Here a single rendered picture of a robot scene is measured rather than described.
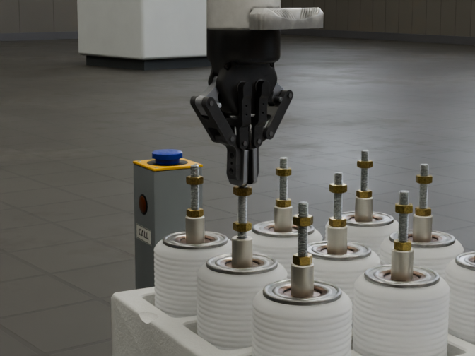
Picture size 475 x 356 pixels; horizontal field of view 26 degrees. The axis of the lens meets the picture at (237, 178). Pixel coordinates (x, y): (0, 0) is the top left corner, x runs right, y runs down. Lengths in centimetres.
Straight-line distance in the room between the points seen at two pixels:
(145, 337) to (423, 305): 32
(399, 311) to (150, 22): 602
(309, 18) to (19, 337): 85
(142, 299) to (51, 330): 49
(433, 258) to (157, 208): 36
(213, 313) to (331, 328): 16
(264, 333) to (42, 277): 107
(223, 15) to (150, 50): 595
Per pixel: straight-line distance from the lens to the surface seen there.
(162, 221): 132
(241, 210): 107
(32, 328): 171
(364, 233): 127
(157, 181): 131
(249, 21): 102
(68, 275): 200
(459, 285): 110
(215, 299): 106
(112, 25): 720
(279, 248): 120
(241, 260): 108
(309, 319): 95
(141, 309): 119
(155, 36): 699
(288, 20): 99
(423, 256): 118
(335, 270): 111
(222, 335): 107
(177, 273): 116
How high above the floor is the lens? 54
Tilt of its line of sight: 10 degrees down
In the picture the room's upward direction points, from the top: straight up
